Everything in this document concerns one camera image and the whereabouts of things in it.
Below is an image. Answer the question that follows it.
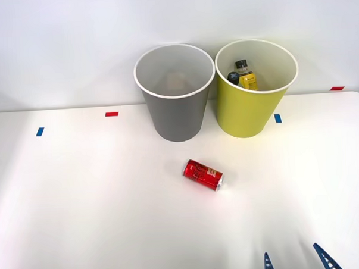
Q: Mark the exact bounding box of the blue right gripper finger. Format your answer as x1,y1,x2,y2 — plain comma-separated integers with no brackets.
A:
263,251,277,269
313,241,345,269

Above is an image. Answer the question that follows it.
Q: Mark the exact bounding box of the red drink can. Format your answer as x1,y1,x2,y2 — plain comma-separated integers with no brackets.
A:
180,157,226,194

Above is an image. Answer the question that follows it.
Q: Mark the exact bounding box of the yellow-green plastic waste bin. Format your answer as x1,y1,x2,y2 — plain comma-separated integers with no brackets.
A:
213,36,303,140

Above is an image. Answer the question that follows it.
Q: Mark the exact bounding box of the grey plastic waste bin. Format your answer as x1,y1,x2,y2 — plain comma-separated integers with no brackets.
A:
132,41,219,145

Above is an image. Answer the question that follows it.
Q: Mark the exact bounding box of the yellow label bottle, black cap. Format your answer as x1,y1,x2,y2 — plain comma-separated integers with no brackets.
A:
234,58,259,92

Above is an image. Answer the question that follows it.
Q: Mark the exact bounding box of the bottle with cross-marked black cap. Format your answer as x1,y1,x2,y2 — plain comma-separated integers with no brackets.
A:
226,71,241,87

